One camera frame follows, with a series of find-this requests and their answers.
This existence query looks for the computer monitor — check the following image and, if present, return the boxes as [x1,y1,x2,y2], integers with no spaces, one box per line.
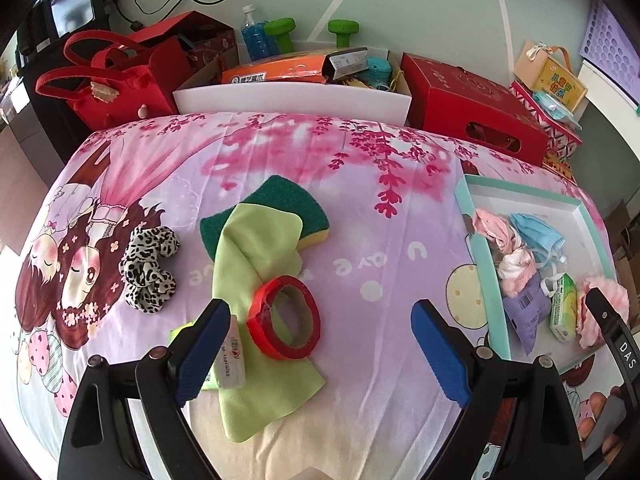
[47,0,98,38]

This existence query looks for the small teal case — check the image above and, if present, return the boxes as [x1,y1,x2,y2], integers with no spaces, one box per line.
[367,56,393,83]

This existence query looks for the pink white striped towel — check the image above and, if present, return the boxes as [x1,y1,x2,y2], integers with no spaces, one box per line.
[472,208,538,297]

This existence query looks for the red box with handle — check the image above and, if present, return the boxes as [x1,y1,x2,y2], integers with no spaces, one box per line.
[400,52,550,166]

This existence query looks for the tan gift box with handle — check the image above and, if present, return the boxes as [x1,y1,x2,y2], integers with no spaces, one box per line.
[515,40,588,113]

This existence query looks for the light green cloth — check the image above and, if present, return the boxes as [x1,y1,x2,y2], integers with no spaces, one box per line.
[210,202,327,443]

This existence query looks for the yellow red flat box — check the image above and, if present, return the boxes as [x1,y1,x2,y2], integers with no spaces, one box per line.
[542,155,578,181]

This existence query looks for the purple packet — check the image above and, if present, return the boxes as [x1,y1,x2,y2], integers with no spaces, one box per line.
[501,275,551,356]

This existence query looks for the shallow teal cardboard box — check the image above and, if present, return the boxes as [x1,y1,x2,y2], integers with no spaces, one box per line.
[454,174,623,376]

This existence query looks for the green dumbbell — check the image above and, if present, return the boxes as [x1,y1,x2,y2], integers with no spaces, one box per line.
[327,19,360,48]
[264,17,297,53]

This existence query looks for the orange box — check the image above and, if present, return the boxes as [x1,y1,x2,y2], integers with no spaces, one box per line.
[221,50,333,86]

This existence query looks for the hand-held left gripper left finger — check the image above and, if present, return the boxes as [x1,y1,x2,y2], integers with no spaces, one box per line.
[57,298,232,480]

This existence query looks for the black appliance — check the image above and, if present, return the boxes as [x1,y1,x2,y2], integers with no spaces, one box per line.
[15,7,108,111]

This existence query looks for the white shelf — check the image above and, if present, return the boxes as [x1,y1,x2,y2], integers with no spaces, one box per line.
[575,57,640,131]

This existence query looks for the purple perforated basket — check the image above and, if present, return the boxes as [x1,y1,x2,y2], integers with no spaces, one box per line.
[579,0,640,106]

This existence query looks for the peach fluffy puff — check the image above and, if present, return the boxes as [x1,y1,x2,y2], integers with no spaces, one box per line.
[575,275,630,350]

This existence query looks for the brown cardboard box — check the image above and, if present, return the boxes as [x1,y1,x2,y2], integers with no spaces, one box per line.
[607,200,640,281]

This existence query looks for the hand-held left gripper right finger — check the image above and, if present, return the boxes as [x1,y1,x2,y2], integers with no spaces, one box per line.
[410,299,586,480]

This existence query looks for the dark red gift box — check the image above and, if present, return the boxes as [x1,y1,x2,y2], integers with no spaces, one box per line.
[127,10,238,68]

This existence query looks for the brown cabinet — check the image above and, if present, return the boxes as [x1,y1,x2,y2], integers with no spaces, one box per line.
[0,105,76,256]

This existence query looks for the printed cartoon bedsheet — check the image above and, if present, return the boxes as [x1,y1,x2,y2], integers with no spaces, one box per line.
[12,110,640,480]

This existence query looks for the green yellow scouring sponge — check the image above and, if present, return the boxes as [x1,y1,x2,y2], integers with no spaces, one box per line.
[199,175,331,261]

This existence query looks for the red tape roll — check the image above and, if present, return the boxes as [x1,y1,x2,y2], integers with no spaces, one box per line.
[246,275,322,361]

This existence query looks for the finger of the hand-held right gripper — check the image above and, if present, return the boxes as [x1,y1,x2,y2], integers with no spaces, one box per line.
[585,285,640,391]

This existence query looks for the blue liquid bottle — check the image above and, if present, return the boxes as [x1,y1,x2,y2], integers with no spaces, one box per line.
[241,5,281,61]

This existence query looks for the blue face mask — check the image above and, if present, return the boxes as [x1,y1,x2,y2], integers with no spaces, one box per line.
[510,212,568,266]

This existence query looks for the wet wipes packet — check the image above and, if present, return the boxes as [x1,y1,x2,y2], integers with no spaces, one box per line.
[532,90,583,131]

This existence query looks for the leopard print scrunchie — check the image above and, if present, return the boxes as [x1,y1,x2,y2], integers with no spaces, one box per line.
[118,225,181,313]

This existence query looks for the red white patterned box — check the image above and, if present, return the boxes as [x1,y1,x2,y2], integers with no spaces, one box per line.
[510,80,585,161]

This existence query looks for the red felt bag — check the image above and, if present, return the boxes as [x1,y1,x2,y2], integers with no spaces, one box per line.
[35,30,193,133]

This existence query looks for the black silver box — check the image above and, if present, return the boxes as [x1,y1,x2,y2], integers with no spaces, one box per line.
[322,47,370,81]

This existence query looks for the white foam box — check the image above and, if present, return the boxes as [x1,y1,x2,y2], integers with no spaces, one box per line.
[172,47,413,126]

